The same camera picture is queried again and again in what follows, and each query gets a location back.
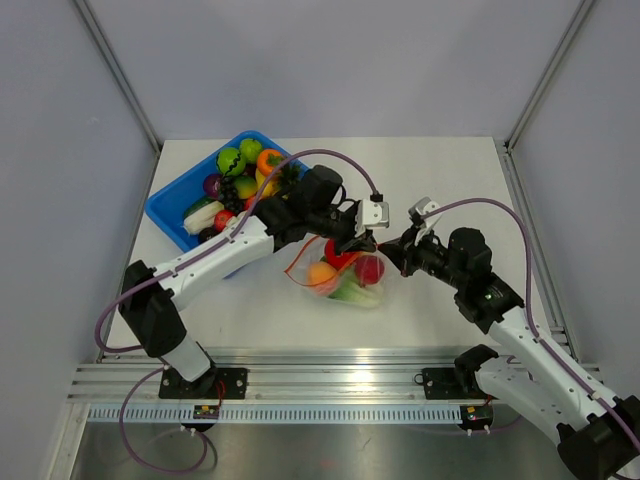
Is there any peach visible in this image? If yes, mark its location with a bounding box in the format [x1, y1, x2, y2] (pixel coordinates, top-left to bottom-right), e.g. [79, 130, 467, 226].
[306, 261, 338, 288]

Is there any yellow pepper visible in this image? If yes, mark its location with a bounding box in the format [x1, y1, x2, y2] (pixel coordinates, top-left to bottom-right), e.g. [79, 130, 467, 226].
[255, 170, 279, 198]

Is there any left frame post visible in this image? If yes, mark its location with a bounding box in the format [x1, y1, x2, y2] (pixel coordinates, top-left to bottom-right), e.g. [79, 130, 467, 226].
[70, 0, 163, 158]

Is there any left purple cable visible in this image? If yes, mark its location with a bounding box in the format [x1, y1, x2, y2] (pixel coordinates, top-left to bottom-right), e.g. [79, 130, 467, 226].
[94, 148, 384, 474]

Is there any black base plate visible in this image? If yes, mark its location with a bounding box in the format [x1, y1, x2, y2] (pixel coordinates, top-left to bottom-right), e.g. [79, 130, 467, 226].
[158, 367, 248, 400]
[413, 366, 493, 401]

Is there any small pineapple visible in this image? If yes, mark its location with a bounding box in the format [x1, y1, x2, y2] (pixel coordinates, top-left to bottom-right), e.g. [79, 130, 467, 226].
[277, 163, 303, 194]

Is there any frame post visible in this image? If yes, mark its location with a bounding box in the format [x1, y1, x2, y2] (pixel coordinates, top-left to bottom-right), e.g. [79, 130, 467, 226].
[70, 0, 163, 158]
[504, 0, 599, 154]

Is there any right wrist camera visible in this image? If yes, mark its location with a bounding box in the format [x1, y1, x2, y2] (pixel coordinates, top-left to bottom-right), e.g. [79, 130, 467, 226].
[408, 197, 441, 233]

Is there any white slotted cable duct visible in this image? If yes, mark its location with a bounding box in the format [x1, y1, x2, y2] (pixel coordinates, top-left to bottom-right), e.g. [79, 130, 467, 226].
[87, 403, 462, 425]

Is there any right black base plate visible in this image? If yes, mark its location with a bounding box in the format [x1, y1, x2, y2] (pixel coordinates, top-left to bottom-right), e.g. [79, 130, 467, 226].
[413, 366, 493, 401]

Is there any right frame post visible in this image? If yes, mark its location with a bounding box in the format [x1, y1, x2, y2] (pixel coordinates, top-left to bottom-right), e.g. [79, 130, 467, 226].
[504, 0, 599, 154]

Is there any large red tomato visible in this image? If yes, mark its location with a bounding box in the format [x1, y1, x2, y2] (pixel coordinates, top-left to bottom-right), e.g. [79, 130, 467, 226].
[354, 255, 385, 286]

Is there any blue plastic basket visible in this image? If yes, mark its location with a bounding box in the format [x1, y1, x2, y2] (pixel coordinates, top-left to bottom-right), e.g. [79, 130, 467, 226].
[145, 130, 288, 253]

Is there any white scallion stalk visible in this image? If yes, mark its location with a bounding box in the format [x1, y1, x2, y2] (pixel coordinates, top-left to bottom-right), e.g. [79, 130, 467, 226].
[183, 200, 224, 235]

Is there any green cucumber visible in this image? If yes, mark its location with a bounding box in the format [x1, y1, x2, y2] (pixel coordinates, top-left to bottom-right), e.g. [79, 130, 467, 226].
[182, 196, 214, 219]

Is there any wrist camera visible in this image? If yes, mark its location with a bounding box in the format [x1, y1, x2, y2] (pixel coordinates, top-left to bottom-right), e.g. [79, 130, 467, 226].
[355, 199, 390, 236]
[408, 197, 441, 233]

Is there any purple onion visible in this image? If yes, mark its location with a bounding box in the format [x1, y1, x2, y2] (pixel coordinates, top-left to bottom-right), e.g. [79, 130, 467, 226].
[203, 174, 223, 199]

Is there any dark grape bunch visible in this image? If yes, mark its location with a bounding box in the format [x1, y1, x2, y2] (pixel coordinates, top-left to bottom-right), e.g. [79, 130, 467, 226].
[217, 176, 245, 215]

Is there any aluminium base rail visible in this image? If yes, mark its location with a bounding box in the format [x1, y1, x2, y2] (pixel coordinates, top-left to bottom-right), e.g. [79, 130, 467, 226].
[66, 347, 457, 404]

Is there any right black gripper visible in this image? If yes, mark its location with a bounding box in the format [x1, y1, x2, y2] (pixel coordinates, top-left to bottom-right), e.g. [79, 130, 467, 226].
[380, 222, 468, 290]

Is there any green lettuce head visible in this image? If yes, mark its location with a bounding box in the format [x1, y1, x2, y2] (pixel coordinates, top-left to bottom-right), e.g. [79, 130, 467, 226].
[328, 280, 385, 309]

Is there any dark purple eggplant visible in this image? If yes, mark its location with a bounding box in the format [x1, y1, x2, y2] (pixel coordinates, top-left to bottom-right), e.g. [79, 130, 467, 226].
[197, 227, 218, 244]

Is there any clear zip top bag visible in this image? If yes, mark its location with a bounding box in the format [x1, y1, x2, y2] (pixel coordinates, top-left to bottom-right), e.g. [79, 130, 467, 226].
[284, 236, 387, 308]

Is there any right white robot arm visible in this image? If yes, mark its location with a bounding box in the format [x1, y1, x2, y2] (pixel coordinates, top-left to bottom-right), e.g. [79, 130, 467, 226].
[379, 227, 639, 479]

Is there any green yellow mango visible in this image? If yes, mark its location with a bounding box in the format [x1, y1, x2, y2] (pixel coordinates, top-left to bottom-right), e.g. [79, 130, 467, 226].
[234, 175, 258, 200]

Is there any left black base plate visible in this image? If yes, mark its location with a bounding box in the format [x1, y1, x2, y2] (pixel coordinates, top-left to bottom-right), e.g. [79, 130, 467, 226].
[158, 367, 248, 400]

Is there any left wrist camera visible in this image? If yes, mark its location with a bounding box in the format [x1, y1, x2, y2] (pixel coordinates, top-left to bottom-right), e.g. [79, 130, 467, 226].
[355, 199, 390, 236]

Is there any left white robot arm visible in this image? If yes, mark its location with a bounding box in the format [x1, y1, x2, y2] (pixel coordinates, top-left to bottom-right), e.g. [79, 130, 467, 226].
[118, 165, 389, 398]

